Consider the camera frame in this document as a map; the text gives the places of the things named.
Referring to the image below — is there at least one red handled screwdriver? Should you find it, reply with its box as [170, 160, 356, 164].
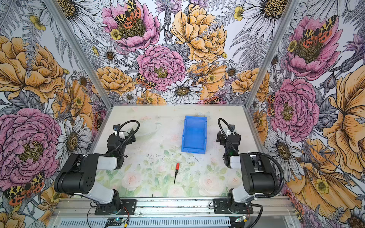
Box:
[174, 162, 180, 184]

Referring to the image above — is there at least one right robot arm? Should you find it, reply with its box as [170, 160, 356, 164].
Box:
[214, 131, 284, 214]

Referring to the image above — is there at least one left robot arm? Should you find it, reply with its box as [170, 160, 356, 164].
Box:
[54, 130, 136, 214]

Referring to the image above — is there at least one blue plastic bin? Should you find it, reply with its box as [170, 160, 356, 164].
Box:
[182, 116, 207, 154]

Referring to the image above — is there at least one green circuit board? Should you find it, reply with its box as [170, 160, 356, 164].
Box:
[105, 218, 126, 227]

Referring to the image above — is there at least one small board right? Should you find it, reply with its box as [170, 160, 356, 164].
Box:
[235, 216, 248, 223]

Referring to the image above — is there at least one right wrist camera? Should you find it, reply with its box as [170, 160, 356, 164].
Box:
[228, 124, 235, 135]

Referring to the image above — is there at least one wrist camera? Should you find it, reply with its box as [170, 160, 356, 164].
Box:
[113, 124, 120, 132]
[228, 124, 235, 135]

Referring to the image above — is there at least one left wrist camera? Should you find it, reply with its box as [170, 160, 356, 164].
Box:
[113, 124, 120, 132]

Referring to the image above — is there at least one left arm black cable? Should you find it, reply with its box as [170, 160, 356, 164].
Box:
[106, 120, 141, 157]

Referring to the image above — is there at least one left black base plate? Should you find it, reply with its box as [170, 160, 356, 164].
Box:
[95, 199, 137, 216]

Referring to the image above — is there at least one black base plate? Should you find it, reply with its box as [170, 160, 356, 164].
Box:
[95, 199, 137, 216]
[213, 198, 253, 214]

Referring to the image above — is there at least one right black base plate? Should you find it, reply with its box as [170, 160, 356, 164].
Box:
[213, 198, 253, 214]

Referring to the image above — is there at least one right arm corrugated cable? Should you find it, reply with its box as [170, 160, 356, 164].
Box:
[247, 152, 286, 199]

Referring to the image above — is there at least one aluminium mounting rail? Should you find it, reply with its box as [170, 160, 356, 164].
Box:
[51, 196, 295, 219]

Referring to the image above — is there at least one white slotted cable duct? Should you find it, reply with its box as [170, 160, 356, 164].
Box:
[50, 217, 231, 228]

